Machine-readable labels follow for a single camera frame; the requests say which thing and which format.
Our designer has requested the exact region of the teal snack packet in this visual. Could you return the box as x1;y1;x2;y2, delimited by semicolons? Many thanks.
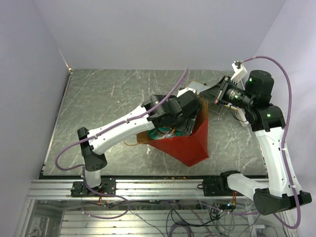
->
147;127;183;140

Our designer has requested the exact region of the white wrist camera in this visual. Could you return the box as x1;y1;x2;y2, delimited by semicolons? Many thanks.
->
176;87;197;97
231;61;247;84

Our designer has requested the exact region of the aluminium frame rail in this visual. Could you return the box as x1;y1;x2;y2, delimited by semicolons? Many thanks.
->
27;179;277;201

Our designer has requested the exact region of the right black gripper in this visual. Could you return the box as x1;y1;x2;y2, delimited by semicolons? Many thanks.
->
199;75;254;110

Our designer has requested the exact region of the red paper bag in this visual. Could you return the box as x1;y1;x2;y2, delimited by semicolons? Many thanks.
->
135;98;209;167

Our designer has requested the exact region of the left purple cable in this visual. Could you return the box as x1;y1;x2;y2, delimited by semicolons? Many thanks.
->
54;67;190;198

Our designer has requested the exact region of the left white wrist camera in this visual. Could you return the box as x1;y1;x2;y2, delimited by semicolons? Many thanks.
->
176;87;197;97

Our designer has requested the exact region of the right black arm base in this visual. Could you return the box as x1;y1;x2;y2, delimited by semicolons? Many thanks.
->
197;176;232;197

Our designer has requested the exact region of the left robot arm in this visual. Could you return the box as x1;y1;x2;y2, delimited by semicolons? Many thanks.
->
77;89;202;196

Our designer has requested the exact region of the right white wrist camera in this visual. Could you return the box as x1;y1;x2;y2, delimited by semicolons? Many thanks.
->
231;61;247;84

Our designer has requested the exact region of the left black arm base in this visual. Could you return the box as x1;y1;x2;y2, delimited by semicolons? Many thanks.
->
71;178;116;198

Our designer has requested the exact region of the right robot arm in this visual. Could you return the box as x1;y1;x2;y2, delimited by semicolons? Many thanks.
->
200;70;312;215

